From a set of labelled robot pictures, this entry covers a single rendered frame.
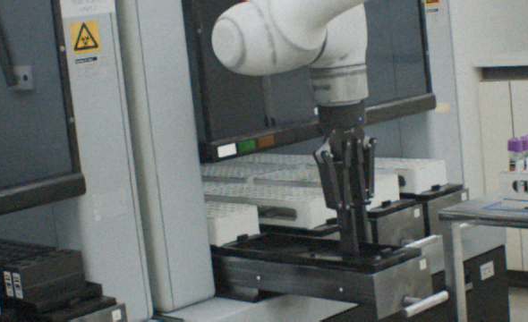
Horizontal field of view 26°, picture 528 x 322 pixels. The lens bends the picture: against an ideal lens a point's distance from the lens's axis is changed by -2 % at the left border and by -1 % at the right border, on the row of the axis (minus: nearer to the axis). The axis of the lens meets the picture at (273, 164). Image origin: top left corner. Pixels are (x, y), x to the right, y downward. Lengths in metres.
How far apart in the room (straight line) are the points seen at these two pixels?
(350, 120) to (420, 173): 0.46
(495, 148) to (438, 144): 2.05
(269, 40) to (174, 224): 0.39
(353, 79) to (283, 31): 0.20
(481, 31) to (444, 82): 2.08
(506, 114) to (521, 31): 0.46
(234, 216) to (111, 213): 0.27
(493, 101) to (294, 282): 2.65
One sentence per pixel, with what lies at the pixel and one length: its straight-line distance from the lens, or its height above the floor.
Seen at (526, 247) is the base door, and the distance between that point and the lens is 4.40.
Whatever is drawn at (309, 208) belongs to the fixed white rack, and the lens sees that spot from 1.98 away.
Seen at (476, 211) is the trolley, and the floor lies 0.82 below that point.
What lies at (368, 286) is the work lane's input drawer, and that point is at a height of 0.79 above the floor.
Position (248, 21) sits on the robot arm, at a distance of 1.60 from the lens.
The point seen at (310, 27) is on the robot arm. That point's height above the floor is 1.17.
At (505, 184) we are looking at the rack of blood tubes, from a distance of 2.00.
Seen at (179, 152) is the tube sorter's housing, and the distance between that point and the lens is 1.84.
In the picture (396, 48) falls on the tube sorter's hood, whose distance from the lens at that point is 2.22.
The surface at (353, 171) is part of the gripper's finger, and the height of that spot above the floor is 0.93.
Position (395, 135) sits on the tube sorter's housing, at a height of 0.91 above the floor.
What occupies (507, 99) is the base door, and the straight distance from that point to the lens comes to 4.32.
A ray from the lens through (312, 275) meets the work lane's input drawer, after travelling 1.76.
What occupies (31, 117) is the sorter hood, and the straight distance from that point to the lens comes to 1.66.
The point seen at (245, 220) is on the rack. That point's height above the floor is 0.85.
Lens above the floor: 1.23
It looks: 9 degrees down
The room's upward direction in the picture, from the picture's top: 6 degrees counter-clockwise
